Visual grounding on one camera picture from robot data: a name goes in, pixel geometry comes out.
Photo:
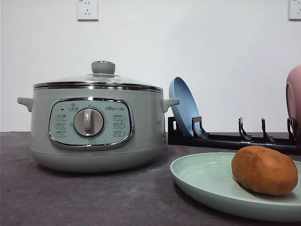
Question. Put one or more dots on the glass pot lid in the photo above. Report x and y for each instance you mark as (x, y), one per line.
(102, 75)

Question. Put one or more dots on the green plate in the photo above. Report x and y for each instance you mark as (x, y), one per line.
(209, 176)

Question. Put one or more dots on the brown potato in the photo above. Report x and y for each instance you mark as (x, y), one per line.
(264, 170)

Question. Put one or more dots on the blue plate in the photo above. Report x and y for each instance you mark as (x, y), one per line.
(187, 109)

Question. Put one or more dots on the green electric steamer pot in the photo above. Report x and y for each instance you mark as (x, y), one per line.
(97, 126)

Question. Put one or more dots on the black dish rack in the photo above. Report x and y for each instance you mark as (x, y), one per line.
(199, 137)

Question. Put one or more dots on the grey table mat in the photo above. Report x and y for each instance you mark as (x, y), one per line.
(35, 194)

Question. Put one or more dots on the white wall socket left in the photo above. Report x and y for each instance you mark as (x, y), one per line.
(88, 10)

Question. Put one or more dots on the white wall socket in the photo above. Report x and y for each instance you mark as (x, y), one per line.
(88, 10)
(293, 11)

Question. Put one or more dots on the white wall socket right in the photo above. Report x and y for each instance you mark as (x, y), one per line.
(293, 11)

